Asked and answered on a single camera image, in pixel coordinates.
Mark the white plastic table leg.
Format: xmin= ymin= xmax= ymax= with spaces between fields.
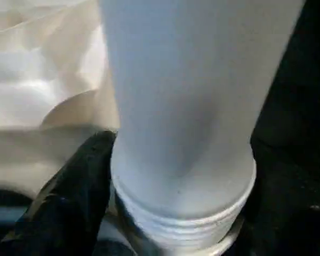
xmin=99 ymin=0 xmax=307 ymax=253

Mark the white plastic table top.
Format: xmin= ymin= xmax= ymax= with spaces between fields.
xmin=0 ymin=0 xmax=245 ymax=256

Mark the black mat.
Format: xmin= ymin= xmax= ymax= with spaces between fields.
xmin=0 ymin=0 xmax=320 ymax=256

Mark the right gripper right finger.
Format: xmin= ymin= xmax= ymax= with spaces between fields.
xmin=239 ymin=133 xmax=320 ymax=256

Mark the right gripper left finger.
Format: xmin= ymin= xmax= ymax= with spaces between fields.
xmin=1 ymin=130 xmax=117 ymax=256

